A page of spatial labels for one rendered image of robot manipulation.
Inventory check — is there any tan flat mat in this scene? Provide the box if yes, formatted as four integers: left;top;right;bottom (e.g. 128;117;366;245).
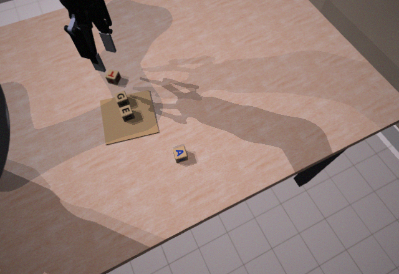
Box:
100;90;159;145

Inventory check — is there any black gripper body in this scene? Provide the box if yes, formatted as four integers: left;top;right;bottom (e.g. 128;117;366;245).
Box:
59;0;95;25

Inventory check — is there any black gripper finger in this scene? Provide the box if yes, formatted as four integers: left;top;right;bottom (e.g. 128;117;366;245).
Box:
90;0;117;53
64;10;106;72

